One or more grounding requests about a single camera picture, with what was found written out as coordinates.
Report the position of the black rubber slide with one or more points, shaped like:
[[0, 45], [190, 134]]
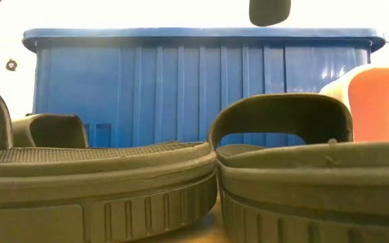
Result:
[[268, 11], [22, 130], [79, 182], [316, 189]]

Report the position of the pink rubber slide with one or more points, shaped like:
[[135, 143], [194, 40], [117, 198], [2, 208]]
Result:
[[380, 104]]

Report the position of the blue plastic bin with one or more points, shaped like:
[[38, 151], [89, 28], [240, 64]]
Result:
[[167, 84]]

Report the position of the small black round fixture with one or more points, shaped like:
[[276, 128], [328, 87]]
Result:
[[11, 65]]

